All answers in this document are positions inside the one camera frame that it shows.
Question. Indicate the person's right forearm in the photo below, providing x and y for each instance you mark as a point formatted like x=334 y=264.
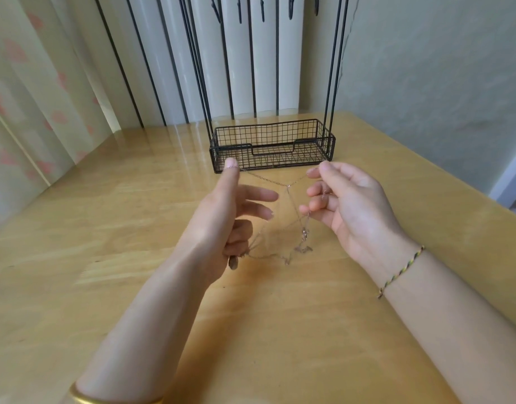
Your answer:
x=456 y=336

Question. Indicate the pink floral curtain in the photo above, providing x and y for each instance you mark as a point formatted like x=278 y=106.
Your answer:
x=31 y=105

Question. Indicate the white black-striped curtain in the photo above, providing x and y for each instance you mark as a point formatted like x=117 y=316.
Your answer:
x=172 y=63

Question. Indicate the person's left forearm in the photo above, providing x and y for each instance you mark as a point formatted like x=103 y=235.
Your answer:
x=132 y=340

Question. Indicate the gold bangle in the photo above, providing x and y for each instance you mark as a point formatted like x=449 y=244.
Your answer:
x=85 y=396

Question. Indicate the person's right hand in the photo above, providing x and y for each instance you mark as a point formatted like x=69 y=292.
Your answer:
x=359 y=213

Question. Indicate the white door frame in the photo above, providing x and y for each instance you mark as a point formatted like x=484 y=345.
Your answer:
x=508 y=176

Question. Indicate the person's left hand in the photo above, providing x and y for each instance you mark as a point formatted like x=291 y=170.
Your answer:
x=212 y=227

